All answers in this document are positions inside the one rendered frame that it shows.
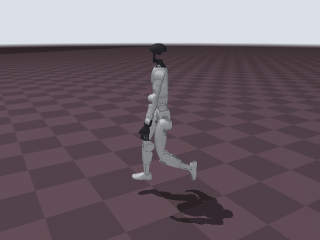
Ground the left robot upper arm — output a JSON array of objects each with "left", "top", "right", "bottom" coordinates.
[{"left": 148, "top": 70, "right": 165, "bottom": 103}]

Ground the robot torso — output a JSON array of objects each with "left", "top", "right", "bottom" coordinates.
[{"left": 151, "top": 65, "right": 171, "bottom": 121}]

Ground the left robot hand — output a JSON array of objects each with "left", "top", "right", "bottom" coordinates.
[{"left": 139, "top": 120, "right": 153, "bottom": 141}]

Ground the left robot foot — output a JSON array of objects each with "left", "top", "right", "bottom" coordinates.
[{"left": 189, "top": 160, "right": 197, "bottom": 181}]

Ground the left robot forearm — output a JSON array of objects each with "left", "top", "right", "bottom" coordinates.
[{"left": 145, "top": 96, "right": 158, "bottom": 125}]

